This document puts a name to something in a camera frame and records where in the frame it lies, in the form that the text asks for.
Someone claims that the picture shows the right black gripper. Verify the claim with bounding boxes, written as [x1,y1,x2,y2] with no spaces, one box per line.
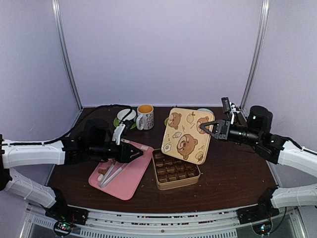
[200,119,262,147]

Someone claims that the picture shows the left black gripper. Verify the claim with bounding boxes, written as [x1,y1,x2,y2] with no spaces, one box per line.
[88,141,143,164]

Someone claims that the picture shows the bear print tin lid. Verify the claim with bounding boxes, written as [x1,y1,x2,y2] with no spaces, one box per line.
[161,108,214,165]

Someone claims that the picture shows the white metal tongs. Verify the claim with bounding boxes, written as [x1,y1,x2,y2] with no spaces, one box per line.
[99,162,128,188]

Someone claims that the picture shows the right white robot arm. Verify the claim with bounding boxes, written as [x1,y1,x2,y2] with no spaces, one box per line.
[200,106,317,219]

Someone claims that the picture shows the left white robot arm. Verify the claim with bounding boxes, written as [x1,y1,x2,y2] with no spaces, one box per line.
[0,119,143,220]

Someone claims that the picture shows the brown chocolate on tray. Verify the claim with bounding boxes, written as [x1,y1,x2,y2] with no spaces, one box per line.
[98,169,108,175]

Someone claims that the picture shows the white chocolate on tray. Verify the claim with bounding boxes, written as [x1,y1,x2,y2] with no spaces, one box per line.
[97,174,104,182]

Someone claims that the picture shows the gold chocolate tin box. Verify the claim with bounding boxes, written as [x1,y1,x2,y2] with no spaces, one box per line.
[152,149,201,190]

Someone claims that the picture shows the pale blue ceramic bowl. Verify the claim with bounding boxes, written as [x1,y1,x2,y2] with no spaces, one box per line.
[197,108,213,114]

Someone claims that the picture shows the pink plastic tray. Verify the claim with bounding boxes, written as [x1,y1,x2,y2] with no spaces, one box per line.
[88,139,154,200]

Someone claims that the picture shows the white patterned mug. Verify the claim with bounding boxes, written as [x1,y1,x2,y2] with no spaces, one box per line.
[136,105,154,130]

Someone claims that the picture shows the green saucer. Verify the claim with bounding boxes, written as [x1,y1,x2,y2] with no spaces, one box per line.
[113,118,136,129]

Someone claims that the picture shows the white dark blue bowl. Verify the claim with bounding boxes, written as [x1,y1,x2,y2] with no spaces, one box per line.
[116,109,137,124]

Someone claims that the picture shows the lime green bowl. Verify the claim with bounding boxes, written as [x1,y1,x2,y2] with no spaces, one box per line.
[164,118,169,126]

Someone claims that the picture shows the left circuit board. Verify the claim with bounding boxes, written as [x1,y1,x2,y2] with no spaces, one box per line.
[53,221,75,237]

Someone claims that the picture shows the circuit board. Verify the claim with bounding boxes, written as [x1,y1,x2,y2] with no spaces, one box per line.
[53,221,75,237]
[252,222,272,236]

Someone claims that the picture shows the right circuit board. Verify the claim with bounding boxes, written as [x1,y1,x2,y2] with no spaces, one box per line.
[252,222,272,236]

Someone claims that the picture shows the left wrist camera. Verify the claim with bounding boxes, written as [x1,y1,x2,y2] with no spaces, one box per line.
[112,120,134,145]

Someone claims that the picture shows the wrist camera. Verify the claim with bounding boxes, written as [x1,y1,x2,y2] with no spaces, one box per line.
[112,120,134,145]
[221,97,241,123]

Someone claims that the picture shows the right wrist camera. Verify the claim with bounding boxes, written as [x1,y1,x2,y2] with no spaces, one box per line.
[221,97,241,123]

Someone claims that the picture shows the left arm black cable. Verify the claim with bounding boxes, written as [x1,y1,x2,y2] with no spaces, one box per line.
[0,104,133,147]

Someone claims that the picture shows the front aluminium rail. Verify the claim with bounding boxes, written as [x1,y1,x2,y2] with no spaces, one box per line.
[19,195,305,238]

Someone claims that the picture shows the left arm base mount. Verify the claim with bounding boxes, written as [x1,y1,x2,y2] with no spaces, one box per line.
[44,206,89,225]

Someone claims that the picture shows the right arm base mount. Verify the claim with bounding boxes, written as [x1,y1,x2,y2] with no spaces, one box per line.
[236,204,280,225]

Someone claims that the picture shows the right aluminium frame post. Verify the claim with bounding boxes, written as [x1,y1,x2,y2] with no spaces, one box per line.
[240,0,270,111]

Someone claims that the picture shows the aluminium frame post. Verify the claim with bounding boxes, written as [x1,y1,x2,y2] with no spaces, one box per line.
[52,0,83,110]
[240,0,270,111]

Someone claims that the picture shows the left aluminium frame post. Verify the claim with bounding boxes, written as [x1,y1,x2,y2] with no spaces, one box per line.
[52,0,83,110]

